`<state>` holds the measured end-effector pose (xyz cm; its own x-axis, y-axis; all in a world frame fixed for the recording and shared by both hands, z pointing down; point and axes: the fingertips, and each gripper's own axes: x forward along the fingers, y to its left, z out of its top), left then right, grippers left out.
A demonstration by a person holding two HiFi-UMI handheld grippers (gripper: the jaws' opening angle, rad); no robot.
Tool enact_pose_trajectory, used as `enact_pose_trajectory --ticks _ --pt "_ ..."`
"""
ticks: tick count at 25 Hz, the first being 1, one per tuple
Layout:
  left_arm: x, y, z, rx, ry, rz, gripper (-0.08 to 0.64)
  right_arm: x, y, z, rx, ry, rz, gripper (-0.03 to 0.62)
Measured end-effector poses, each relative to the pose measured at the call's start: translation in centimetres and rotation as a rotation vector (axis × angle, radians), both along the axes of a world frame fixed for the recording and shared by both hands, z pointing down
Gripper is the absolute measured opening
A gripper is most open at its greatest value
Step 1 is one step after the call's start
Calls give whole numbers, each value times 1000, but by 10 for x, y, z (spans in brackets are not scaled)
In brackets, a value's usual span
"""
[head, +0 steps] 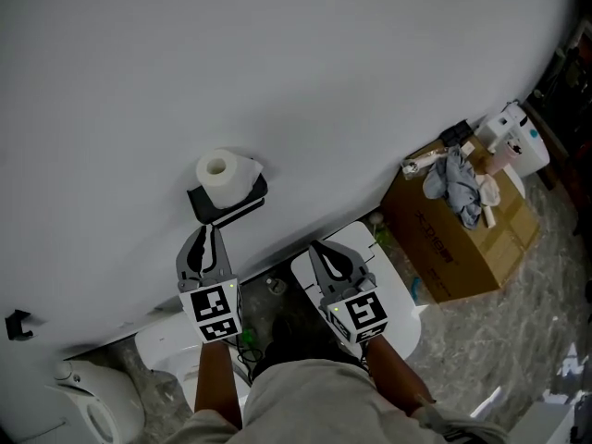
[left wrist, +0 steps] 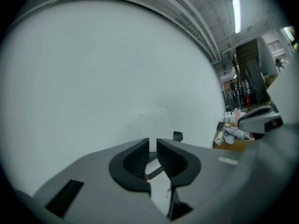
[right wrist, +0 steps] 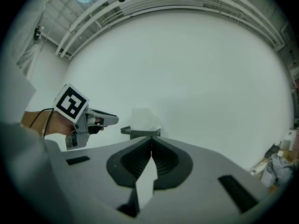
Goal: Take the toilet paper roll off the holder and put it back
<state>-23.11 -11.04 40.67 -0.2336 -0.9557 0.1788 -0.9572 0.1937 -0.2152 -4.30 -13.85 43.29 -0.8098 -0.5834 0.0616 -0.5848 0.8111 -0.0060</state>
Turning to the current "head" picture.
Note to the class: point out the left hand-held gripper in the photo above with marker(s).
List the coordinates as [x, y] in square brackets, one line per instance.
[210, 305]

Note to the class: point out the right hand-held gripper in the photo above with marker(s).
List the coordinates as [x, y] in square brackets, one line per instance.
[363, 315]

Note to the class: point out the white toilet paper roll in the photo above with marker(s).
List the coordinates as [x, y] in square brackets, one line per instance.
[226, 188]

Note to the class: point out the person's right forearm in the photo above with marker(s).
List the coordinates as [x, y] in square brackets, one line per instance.
[398, 373]

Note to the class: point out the person's left forearm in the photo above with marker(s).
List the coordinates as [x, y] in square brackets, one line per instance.
[219, 386]

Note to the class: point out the white flat square toilet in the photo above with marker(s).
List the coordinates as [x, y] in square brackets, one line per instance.
[393, 294]

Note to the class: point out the white toilet with round tank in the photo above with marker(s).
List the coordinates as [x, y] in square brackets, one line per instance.
[162, 340]

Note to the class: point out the small white paper roll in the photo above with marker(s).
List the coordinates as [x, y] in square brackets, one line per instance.
[488, 217]

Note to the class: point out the white urinal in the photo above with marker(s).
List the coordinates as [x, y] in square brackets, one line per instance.
[111, 391]

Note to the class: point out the white appliance with blue button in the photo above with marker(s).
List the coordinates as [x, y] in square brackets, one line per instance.
[532, 151]

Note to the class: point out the grey floor water valve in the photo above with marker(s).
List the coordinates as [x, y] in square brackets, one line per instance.
[275, 287]

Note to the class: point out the white round brush head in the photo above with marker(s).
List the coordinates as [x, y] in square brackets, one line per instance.
[375, 218]

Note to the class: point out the teal plastic piece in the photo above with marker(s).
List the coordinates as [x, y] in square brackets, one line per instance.
[416, 289]

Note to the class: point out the small green object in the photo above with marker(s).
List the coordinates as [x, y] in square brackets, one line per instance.
[248, 336]

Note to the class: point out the large brown cardboard box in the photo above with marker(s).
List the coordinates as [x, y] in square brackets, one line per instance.
[439, 257]

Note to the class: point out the person's grey shirt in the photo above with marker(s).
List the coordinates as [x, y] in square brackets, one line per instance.
[324, 405]

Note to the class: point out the white wrapped tube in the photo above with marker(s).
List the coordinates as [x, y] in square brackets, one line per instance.
[423, 167]

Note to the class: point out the grey crumpled cloth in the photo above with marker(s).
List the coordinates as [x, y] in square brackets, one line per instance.
[455, 185]

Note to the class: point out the cream crumpled cloth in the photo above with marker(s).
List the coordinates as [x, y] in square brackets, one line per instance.
[489, 192]

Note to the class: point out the small beige block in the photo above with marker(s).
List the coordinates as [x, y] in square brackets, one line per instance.
[467, 150]

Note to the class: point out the black metal holder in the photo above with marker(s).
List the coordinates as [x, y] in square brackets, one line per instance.
[455, 132]

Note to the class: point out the pink cup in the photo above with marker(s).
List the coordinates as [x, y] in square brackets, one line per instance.
[501, 159]

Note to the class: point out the white plastic box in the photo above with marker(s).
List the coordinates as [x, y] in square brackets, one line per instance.
[495, 127]

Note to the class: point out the white paper scraps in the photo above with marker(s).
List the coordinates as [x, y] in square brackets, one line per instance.
[571, 373]

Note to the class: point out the white foam box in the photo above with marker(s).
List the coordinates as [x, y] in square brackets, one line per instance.
[548, 423]

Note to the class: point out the dark metal shelf rack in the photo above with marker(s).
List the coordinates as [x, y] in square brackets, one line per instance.
[566, 109]

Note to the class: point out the black wall paper holder shelf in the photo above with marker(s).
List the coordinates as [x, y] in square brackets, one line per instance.
[201, 206]

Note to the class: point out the black wall hook bracket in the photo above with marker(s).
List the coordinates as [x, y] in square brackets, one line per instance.
[16, 324]

